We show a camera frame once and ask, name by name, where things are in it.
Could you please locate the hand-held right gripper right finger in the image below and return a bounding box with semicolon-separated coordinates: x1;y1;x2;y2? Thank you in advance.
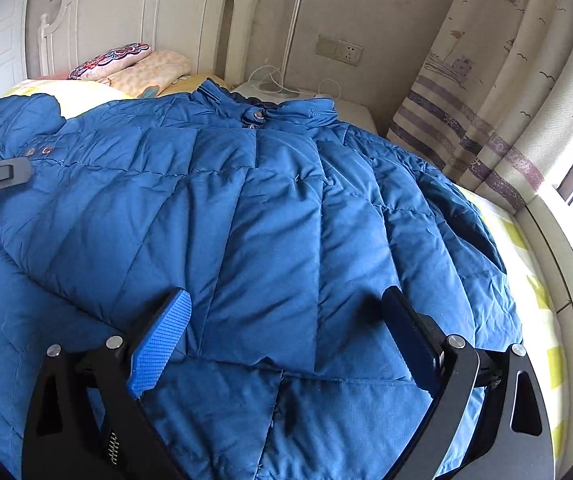
381;285;554;480

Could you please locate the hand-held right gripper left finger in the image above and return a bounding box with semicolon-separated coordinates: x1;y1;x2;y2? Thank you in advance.
21;287;192;480

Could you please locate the blue down jacket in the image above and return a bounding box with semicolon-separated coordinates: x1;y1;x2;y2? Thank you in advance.
0;78;524;480

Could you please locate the yellow checked bed sheet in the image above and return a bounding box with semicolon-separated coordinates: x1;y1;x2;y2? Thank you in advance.
0;74;569;480

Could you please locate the embroidered patterned pillow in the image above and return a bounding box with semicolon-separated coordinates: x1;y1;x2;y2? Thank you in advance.
69;42;152;81

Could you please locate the peach fluffy pillow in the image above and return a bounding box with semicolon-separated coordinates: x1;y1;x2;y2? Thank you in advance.
101;50;194;98

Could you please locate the white bed headboard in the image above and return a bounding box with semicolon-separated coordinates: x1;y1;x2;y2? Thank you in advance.
39;0;254;91

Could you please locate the white nightstand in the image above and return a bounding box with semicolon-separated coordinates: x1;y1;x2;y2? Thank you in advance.
231;82;379;136

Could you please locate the printed striped curtain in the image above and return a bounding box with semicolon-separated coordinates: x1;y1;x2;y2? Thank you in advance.
386;0;573;213

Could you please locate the silver pole lamp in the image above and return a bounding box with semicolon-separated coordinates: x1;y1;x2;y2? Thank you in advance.
246;0;307;101

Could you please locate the white cable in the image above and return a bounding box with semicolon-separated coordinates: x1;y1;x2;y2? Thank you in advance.
246;65;289;95

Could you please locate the wall power socket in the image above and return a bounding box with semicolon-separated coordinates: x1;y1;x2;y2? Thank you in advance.
315;35;363;66

